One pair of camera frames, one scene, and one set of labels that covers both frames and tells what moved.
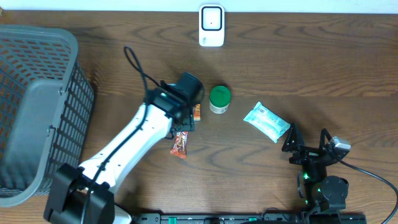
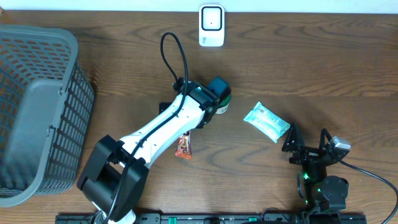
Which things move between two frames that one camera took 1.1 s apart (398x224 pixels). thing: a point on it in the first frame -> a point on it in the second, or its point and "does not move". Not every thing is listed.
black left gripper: (187, 123) -> (163, 106)
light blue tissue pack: (267, 122) does not move
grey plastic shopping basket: (46, 103) does not move
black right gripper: (306, 155) does not move
